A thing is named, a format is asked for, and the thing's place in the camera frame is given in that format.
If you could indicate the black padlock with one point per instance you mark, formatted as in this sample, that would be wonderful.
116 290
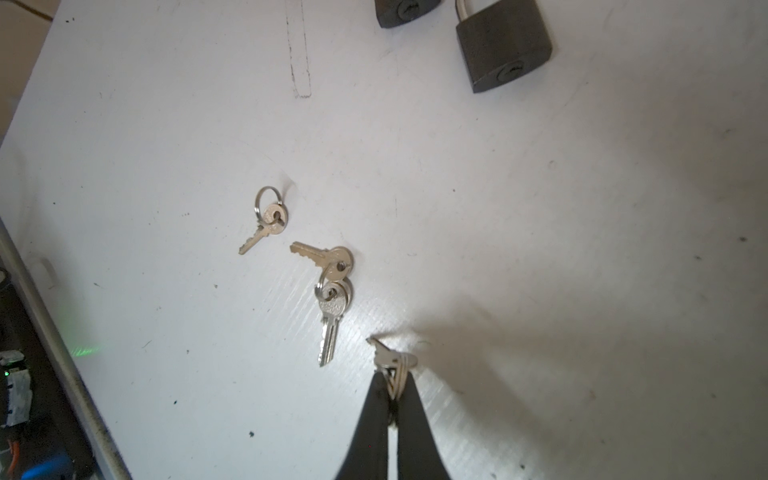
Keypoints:
394 13
502 42

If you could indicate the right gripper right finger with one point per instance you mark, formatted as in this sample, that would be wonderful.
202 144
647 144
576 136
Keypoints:
417 454

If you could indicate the small key bunch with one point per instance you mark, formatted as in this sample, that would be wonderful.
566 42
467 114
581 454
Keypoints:
271 220

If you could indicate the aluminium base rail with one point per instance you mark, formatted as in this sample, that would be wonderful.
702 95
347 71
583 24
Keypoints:
109 461

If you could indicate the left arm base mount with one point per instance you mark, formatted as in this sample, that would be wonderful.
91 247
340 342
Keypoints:
41 437

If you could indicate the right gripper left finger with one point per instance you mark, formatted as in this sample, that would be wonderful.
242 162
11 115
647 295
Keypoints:
367 456

